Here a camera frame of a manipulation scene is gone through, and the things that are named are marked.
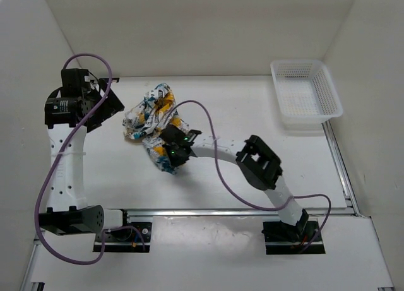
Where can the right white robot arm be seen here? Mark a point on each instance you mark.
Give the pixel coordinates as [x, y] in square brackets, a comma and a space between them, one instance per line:
[259, 164]

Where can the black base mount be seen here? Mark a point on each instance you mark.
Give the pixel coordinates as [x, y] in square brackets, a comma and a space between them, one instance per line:
[279, 241]
[128, 240]

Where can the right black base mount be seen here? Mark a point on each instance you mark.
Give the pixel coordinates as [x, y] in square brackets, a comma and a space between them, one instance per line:
[279, 241]

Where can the white patterned printed shorts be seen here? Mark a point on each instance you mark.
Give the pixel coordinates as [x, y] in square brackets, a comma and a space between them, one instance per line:
[148, 119]

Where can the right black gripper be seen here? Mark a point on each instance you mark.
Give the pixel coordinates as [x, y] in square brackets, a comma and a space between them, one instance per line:
[174, 161]

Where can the small black label plate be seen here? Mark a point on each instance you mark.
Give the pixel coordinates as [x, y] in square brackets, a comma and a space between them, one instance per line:
[116, 80]

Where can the white perforated plastic basket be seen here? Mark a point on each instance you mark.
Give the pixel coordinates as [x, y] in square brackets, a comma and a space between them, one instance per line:
[305, 91]

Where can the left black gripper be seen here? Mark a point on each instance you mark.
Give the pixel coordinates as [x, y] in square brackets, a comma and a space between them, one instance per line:
[110, 106]

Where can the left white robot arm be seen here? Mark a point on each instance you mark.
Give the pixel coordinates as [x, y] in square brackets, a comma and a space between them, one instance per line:
[67, 210]

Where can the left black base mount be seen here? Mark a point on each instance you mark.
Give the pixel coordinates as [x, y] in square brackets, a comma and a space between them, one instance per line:
[128, 240]

